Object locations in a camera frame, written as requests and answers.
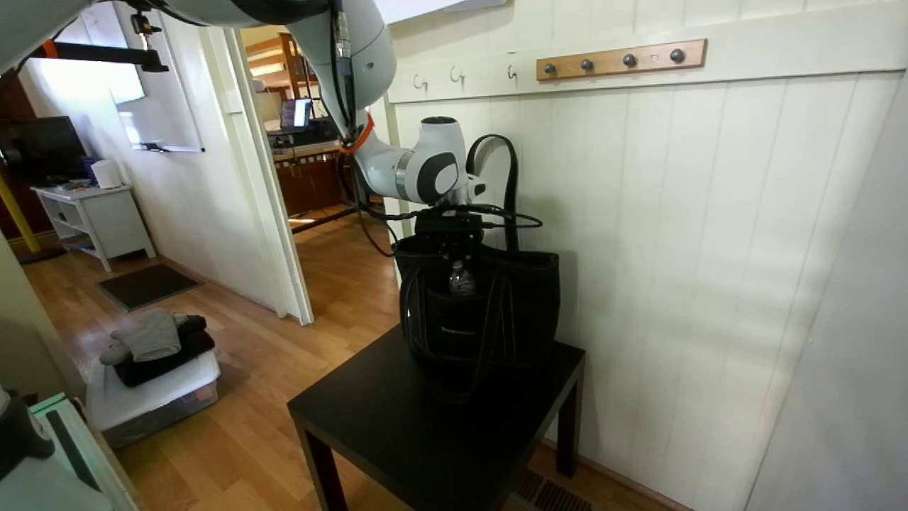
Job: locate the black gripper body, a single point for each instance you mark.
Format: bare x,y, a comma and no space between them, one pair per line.
449,225

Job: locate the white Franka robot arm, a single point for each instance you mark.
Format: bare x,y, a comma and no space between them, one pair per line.
426,171

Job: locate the black tote bag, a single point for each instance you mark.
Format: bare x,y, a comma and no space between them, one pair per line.
521,302

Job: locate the clear bottle dark cap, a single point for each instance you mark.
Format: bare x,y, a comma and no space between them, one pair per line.
460,279

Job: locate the dark wooden counter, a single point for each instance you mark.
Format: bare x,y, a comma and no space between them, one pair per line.
314,187

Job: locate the laptop screen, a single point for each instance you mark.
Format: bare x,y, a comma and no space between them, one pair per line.
298,116

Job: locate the black side table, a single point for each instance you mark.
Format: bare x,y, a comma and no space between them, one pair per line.
416,427

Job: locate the wooden shelf unit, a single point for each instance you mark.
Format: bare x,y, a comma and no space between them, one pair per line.
273,66

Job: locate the wooden peg rack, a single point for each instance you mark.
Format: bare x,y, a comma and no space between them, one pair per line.
653,58

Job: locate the floor vent grille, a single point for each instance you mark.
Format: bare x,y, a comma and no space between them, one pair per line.
554,496

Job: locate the black folded cloth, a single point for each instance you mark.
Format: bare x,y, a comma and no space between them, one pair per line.
186,356

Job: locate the dark door mat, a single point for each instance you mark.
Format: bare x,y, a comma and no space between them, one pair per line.
147,286

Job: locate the grey folded cloth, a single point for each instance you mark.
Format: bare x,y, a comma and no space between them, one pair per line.
152,340

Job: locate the white small cabinet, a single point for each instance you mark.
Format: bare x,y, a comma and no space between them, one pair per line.
104,224

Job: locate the white flat box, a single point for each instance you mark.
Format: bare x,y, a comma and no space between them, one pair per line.
152,402

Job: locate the white box on cabinet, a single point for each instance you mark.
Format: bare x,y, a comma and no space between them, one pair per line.
105,174

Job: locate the black stand bar orange clip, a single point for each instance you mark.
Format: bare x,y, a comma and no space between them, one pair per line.
104,55

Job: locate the black monitor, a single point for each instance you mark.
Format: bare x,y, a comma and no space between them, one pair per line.
46,151

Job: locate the yellow pole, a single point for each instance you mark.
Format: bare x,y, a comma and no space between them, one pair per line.
19,217

